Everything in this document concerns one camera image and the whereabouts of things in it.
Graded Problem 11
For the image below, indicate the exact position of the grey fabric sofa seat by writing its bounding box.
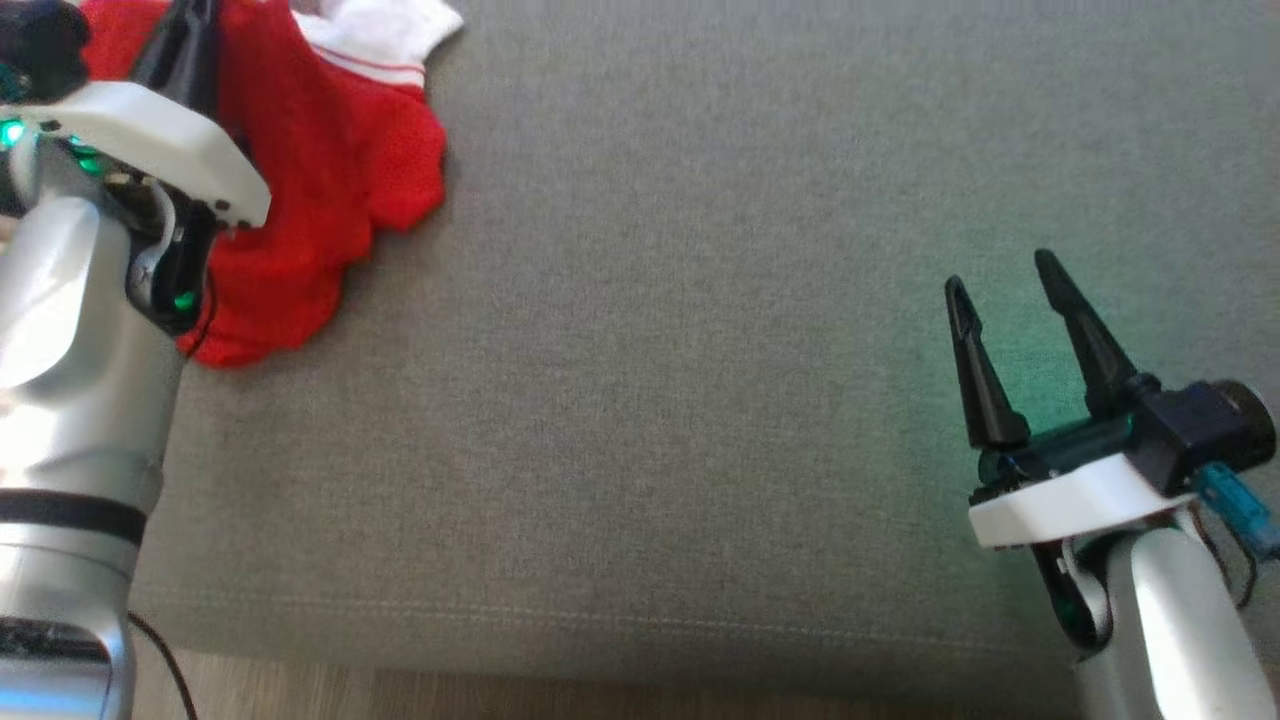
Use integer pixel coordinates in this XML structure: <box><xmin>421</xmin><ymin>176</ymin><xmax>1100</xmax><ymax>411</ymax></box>
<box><xmin>130</xmin><ymin>0</ymin><xmax>1280</xmax><ymax>691</ymax></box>

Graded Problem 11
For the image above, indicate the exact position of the red shirt with white sleeves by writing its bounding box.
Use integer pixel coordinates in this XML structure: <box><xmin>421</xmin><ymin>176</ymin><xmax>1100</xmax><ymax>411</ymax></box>
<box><xmin>80</xmin><ymin>0</ymin><xmax>466</xmax><ymax>369</ymax></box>

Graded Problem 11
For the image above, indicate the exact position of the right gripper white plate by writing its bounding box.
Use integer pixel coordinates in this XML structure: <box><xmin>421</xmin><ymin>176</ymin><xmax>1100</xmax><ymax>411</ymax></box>
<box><xmin>944</xmin><ymin>249</ymin><xmax>1197</xmax><ymax>550</ymax></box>

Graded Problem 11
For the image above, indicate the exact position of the right black cable teal plug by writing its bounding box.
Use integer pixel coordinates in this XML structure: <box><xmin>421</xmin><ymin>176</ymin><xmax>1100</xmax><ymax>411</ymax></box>
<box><xmin>1193</xmin><ymin>462</ymin><xmax>1280</xmax><ymax>559</ymax></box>

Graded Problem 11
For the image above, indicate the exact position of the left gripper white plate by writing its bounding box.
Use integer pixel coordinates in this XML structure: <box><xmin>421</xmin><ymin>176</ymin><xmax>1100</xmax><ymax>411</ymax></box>
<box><xmin>18</xmin><ymin>0</ymin><xmax>273</xmax><ymax>231</ymax></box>

